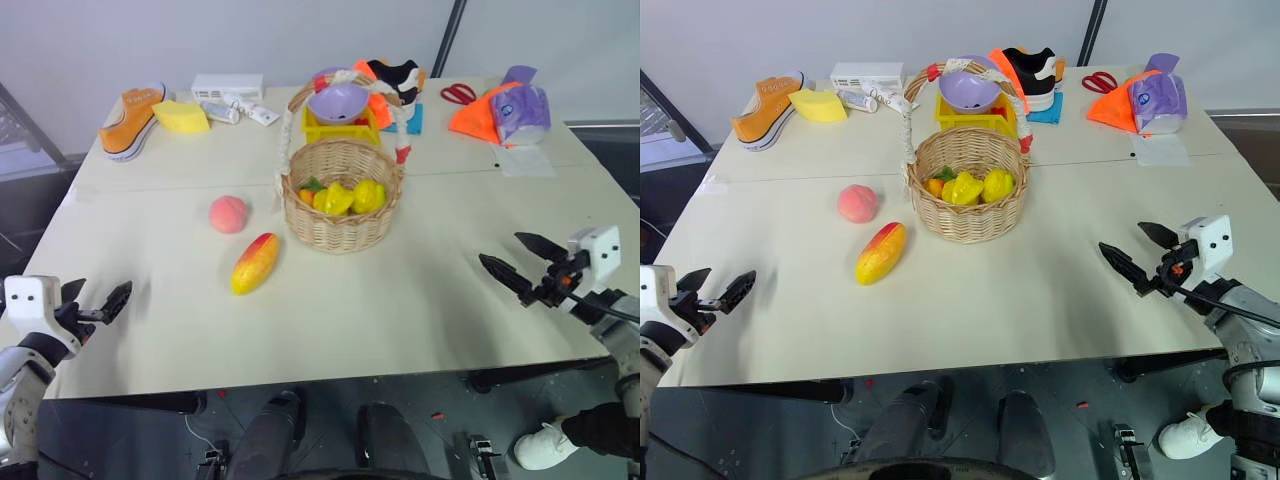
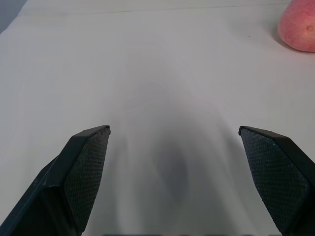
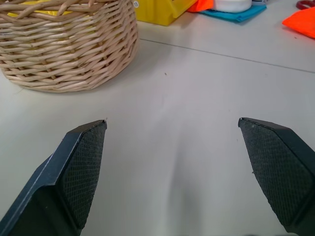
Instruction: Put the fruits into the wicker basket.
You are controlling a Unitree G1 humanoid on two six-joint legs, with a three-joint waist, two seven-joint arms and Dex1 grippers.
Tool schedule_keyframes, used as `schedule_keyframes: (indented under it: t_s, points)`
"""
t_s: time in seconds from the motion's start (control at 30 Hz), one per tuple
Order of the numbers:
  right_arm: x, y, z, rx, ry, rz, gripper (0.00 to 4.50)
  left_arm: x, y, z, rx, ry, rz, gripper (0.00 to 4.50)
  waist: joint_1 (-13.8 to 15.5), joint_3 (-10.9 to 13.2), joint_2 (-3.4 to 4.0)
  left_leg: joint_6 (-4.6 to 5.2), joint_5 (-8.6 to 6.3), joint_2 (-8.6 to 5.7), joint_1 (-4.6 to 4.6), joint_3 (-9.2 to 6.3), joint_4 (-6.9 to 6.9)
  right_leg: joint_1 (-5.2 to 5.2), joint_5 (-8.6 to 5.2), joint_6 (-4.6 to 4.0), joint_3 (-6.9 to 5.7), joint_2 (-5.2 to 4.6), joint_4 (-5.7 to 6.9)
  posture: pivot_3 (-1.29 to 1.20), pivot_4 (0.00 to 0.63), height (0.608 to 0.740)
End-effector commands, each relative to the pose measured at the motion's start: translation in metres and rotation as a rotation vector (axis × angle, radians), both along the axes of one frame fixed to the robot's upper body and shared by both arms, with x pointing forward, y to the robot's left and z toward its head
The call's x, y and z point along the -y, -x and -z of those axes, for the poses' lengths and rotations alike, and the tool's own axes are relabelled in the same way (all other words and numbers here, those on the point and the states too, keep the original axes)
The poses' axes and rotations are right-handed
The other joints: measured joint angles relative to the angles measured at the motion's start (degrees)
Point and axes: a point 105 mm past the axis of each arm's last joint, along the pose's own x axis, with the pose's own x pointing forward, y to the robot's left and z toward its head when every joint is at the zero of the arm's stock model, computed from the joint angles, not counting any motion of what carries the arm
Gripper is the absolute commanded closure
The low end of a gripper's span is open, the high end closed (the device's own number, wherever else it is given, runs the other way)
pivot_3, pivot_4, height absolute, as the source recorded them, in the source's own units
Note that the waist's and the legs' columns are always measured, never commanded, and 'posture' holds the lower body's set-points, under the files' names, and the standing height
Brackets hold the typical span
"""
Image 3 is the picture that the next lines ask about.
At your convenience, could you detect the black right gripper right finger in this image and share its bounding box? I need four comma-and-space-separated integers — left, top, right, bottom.
237, 117, 315, 236

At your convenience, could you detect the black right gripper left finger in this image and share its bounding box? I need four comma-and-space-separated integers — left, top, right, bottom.
0, 119, 108, 236

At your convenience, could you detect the woven wicker basket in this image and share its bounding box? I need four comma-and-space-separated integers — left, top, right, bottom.
0, 0, 140, 93

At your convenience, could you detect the orange cloth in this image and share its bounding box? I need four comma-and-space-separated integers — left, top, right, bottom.
187, 0, 214, 13
282, 6, 315, 39

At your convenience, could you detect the blue cloth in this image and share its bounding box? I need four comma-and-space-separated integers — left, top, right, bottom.
200, 5, 267, 23

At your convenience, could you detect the white round container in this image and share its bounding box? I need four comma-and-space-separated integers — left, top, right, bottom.
214, 0, 252, 14

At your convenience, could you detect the yellow plastic storage bin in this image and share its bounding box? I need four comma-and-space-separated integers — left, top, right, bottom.
7, 0, 199, 26

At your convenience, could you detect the red scissors handle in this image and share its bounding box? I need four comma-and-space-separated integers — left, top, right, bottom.
296, 0, 315, 10

